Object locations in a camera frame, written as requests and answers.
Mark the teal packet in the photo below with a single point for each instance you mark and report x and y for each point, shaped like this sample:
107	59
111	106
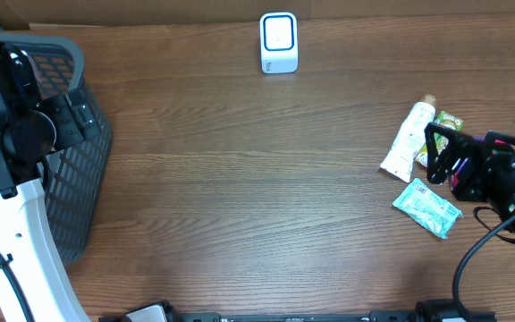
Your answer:
425	207

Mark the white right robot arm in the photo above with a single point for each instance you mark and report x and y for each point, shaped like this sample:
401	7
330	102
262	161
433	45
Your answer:
501	198

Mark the white barcode scanner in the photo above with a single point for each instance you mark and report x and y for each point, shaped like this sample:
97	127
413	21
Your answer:
279	45

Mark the brown cardboard backdrop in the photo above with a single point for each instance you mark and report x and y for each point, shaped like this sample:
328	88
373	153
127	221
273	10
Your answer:
19	14

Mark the white tube gold cap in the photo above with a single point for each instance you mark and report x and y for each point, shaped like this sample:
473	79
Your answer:
410	139

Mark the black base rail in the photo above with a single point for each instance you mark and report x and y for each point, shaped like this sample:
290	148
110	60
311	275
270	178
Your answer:
373	316

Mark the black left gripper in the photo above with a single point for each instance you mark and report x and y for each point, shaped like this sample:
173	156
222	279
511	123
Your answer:
61	114

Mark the grey plastic mesh basket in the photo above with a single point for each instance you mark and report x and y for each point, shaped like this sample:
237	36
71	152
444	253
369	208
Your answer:
35	180

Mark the purple sanitary pad pack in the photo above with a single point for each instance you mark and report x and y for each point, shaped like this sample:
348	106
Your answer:
465	168

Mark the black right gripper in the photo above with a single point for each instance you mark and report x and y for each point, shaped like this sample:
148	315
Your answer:
477	150

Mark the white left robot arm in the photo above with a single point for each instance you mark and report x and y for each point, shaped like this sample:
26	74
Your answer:
34	285

